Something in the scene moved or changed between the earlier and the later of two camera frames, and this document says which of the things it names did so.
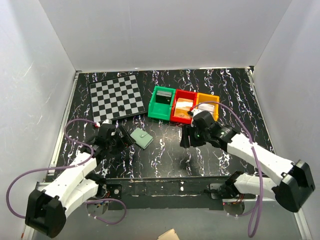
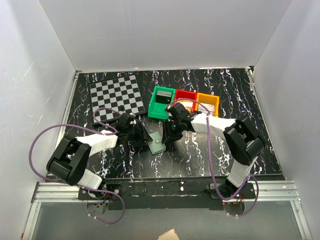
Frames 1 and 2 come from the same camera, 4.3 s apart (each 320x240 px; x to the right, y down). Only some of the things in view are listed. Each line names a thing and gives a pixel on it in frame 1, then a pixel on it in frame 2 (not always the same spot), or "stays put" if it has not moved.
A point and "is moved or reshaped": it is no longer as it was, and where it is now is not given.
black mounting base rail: (185, 192) stays put
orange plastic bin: (207, 98) stays put
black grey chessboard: (116, 98) stays put
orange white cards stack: (182, 106) stays put
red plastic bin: (184, 94) stays put
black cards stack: (163, 97) stays put
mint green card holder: (142, 138) is moved or reshaped
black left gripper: (128, 141) → (143, 137)
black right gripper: (187, 130) → (167, 135)
